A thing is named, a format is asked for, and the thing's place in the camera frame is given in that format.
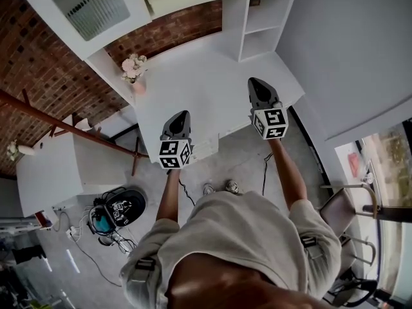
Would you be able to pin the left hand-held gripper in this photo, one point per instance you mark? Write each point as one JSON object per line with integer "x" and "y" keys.
{"x": 175, "y": 153}

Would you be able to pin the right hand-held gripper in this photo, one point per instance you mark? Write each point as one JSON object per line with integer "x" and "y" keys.
{"x": 272, "y": 122}

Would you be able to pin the white shelving cabinet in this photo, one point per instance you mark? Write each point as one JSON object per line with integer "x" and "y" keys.
{"x": 233, "y": 24}

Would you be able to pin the person's left forearm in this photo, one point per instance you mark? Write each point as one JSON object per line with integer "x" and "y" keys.
{"x": 169, "y": 195}

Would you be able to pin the person's right forearm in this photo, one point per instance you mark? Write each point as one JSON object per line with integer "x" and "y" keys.
{"x": 288, "y": 175}

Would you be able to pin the white desk with drawers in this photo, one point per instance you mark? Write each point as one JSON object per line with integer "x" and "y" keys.
{"x": 48, "y": 179}

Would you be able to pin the pink vase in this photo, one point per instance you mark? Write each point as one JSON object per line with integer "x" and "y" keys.
{"x": 140, "y": 87}

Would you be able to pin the person's left shoe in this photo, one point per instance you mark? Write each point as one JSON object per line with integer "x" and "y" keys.
{"x": 208, "y": 189}

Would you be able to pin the person's shoe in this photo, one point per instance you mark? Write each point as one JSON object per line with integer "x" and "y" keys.
{"x": 232, "y": 186}
{"x": 208, "y": 189}

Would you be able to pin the pale pink flower bouquet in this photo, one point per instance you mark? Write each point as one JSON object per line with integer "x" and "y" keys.
{"x": 133, "y": 66}

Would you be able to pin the person's right shoe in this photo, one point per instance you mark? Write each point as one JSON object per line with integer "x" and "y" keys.
{"x": 232, "y": 186}

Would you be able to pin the black storage bag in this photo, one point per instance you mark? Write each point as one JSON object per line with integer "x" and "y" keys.
{"x": 135, "y": 204}

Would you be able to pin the red flat item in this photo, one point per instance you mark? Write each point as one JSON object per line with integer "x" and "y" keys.
{"x": 353, "y": 164}

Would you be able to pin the person's beige shirt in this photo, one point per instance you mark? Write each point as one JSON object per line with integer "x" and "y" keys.
{"x": 238, "y": 230}

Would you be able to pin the teal device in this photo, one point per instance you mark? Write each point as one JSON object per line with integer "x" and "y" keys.
{"x": 103, "y": 224}

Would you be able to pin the brown wooden coat rack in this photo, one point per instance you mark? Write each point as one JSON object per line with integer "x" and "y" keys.
{"x": 48, "y": 117}

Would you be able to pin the ribbed glass cabinet door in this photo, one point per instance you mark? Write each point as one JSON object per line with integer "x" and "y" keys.
{"x": 96, "y": 8}

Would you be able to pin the white vase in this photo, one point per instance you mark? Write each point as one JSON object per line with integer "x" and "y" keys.
{"x": 27, "y": 150}

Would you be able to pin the black-framed window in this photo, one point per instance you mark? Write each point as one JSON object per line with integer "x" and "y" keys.
{"x": 396, "y": 172}

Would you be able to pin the red-lined open drawer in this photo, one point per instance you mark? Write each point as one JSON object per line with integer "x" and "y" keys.
{"x": 43, "y": 220}

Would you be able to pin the person's chest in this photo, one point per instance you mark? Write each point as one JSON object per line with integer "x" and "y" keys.
{"x": 231, "y": 285}

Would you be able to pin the white flower bunch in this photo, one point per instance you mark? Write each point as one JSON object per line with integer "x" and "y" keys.
{"x": 12, "y": 150}

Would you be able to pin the brown metal-frame chair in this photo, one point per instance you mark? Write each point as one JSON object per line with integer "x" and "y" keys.
{"x": 338, "y": 211}

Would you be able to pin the grey metal-frame chair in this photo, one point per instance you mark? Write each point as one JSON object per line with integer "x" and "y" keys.
{"x": 349, "y": 256}

